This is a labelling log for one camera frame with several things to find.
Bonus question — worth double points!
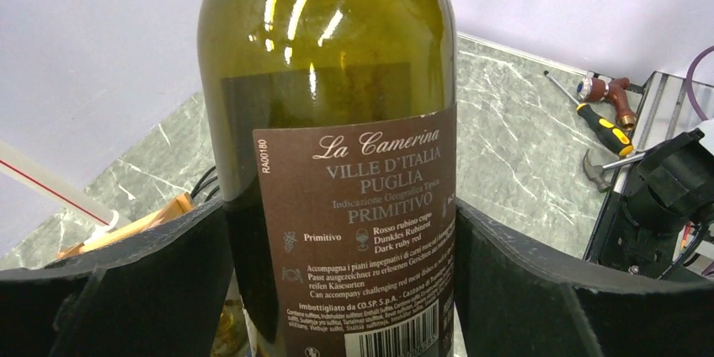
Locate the small metal hammer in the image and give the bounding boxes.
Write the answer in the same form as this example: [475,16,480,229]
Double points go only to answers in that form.
[581,149,647,193]

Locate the black coiled cable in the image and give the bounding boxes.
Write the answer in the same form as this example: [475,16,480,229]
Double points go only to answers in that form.
[189,164,221,203]

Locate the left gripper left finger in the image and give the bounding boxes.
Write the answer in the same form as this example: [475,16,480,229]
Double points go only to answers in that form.
[1,200,233,356]

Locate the brown faucet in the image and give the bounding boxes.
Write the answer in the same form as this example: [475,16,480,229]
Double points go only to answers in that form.
[576,77,637,131]

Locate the wooden wine rack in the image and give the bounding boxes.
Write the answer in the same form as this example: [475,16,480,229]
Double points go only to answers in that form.
[56,193,194,259]

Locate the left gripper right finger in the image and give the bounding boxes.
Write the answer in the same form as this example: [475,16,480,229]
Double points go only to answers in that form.
[455,200,713,356]

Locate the white PVC pipe frame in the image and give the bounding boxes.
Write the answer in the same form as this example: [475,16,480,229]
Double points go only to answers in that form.
[1,141,131,232]

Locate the yellow black screwdriver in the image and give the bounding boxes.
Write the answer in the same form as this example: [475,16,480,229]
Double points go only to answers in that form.
[543,70,634,157]

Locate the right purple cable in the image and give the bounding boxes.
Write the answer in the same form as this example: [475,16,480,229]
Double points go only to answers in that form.
[685,45,714,122]

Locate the green wine bottle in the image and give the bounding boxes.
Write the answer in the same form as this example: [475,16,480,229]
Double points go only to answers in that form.
[197,0,457,356]

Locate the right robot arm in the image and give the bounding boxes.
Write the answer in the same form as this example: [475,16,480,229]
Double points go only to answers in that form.
[623,120,713,280]

